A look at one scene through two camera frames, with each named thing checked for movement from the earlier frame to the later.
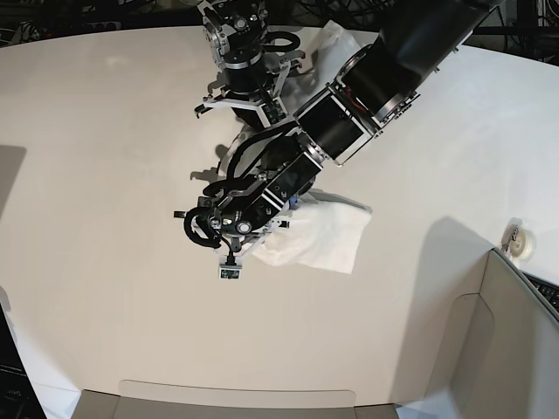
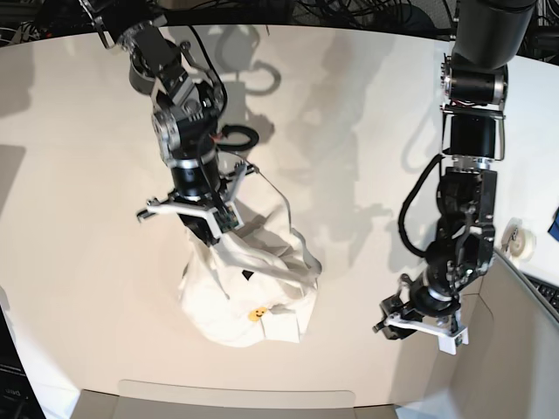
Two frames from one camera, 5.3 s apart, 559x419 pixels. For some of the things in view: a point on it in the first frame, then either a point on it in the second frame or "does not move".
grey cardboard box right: x=504 y=348 does not move
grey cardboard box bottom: x=156 y=400 does not move
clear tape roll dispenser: x=520 y=241 does not move
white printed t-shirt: x=321 y=232 to x=255 y=282
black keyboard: x=549 y=290 does not move
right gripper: x=237 y=220 to x=417 y=308
